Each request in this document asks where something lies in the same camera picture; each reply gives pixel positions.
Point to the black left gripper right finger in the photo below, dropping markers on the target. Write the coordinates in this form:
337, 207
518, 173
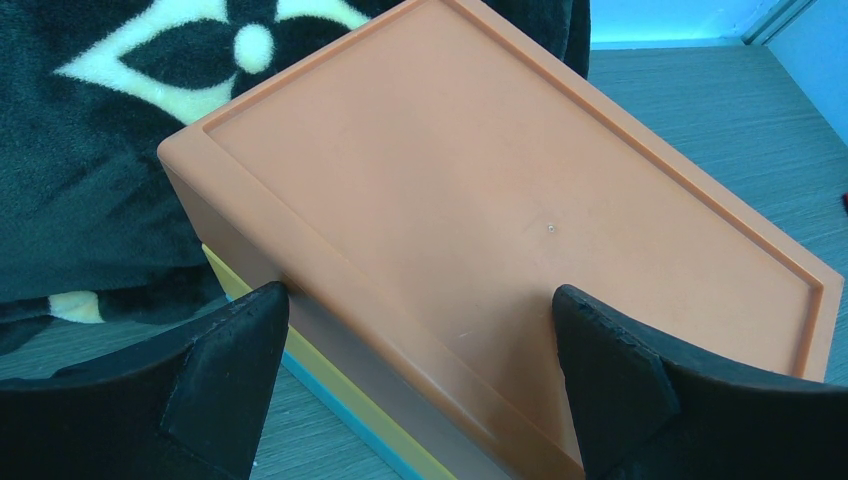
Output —
648, 405

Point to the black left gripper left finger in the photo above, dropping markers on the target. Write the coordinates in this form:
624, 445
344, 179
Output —
189, 403

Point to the black floral blanket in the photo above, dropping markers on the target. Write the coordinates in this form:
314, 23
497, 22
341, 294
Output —
91, 228

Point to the orange drawer organizer box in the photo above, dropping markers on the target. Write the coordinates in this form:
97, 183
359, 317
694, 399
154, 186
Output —
431, 179

